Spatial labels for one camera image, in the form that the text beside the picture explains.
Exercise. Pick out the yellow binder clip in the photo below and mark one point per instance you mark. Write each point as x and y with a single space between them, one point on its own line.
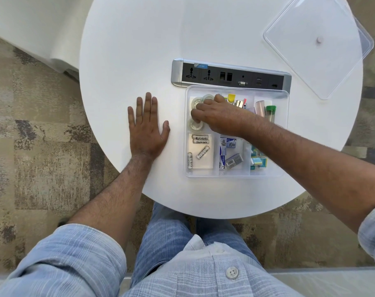
231 97

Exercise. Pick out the pile of colourful sticky notes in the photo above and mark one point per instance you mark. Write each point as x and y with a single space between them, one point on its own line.
258 160

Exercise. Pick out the clear plastic lid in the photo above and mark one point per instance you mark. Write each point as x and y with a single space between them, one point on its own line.
319 47

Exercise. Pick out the clear plastic organizer tray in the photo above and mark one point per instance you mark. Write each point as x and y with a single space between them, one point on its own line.
203 170

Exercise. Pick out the grey staple box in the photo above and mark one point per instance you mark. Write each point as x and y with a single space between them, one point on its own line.
234 160

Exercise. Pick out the person's left hand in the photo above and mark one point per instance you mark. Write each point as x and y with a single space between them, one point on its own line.
147 136

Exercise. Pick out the silver black power socket strip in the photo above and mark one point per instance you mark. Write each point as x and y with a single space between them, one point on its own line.
227 76

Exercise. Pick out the light blue striped shirt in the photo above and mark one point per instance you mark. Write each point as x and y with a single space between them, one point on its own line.
190 272

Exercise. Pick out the clear tape roll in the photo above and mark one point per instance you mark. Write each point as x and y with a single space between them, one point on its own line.
196 103
195 126
208 96

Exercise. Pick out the person's left middle finger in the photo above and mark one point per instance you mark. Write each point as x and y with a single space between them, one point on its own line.
148 103

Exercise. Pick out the white battery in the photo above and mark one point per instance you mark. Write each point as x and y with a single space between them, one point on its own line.
200 141
200 136
203 152
189 160

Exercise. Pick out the person's left little finger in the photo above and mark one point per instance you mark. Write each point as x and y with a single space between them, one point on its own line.
131 115

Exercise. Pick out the person's left forearm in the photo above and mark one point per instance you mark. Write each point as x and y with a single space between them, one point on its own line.
113 197

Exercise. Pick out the white curved furniture piece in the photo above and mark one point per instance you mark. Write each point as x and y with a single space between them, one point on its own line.
29 24

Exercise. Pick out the blue jeans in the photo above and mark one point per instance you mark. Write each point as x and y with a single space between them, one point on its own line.
165 231

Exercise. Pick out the person's left thumb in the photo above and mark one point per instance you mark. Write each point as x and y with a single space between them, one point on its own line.
165 129

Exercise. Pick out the person's right forearm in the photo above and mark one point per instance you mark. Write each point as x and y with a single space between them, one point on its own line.
314 170

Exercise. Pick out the pink glue stick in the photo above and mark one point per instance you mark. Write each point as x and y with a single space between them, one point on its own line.
261 108

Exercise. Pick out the pile of small colourful clips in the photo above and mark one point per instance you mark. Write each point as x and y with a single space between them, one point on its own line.
240 104

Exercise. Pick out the blue white staple box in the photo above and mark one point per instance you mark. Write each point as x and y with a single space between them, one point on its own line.
222 159
228 143

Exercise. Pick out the green capped glue stick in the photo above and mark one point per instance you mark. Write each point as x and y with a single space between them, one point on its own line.
271 112

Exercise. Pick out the person's right fingers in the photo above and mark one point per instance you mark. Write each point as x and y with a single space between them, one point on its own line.
206 109

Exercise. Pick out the person's right hand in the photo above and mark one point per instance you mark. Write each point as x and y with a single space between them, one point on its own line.
226 119

